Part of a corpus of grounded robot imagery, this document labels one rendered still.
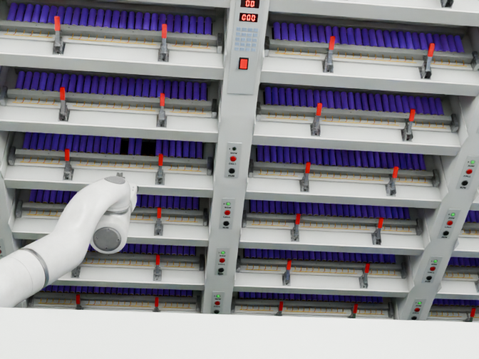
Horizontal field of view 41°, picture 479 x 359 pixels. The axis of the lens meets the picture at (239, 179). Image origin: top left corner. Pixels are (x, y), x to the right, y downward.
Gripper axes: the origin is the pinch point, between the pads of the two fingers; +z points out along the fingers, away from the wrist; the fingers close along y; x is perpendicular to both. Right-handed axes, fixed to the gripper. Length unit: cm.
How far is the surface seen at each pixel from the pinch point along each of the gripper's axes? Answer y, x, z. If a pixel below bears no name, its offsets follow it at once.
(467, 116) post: 96, 20, 11
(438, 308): 114, -60, 32
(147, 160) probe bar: 6.7, -2.7, 21.1
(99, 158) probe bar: -7.5, -2.9, 21.5
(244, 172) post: 34.7, -2.0, 13.9
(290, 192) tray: 49, -8, 15
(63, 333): 5, 40, -118
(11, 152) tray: -32.6, -2.4, 22.0
